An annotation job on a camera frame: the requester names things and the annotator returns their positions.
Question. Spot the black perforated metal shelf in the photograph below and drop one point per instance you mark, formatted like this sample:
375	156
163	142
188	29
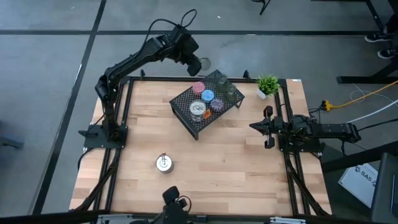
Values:
186	102

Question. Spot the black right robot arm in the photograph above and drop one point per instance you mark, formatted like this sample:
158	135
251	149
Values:
335	130

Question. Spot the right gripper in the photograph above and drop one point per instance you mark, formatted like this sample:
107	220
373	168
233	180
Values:
275	127

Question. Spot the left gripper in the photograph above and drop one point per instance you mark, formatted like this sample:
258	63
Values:
185	46

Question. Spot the orange power plug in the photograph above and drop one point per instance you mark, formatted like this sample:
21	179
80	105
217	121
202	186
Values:
326	105

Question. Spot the black aluminium table frame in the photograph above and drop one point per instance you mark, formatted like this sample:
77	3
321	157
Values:
155	79

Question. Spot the black equipment case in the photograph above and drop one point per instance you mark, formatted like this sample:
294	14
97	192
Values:
385	193

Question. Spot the clear glass cup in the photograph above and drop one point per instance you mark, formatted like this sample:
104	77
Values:
231	91

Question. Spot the black floor bar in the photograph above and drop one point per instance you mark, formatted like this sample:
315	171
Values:
357	157

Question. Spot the blue patterned candle tin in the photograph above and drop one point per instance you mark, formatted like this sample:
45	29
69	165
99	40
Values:
207	96

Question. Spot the black chair base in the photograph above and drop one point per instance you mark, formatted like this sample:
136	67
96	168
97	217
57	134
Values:
264	7

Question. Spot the person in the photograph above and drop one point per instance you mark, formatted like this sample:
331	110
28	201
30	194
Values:
376	38

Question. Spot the green plant white pot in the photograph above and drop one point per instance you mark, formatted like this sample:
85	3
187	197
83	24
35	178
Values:
268	84

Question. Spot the silver metal bar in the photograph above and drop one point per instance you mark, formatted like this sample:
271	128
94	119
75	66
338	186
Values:
287	221

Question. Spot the white cardboard box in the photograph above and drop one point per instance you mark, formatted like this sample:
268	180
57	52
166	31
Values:
357	183

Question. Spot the silver candle can orange tag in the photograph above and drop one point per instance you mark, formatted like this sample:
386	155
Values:
197	109
164	164

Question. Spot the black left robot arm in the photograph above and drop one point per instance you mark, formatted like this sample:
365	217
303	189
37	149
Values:
124	65

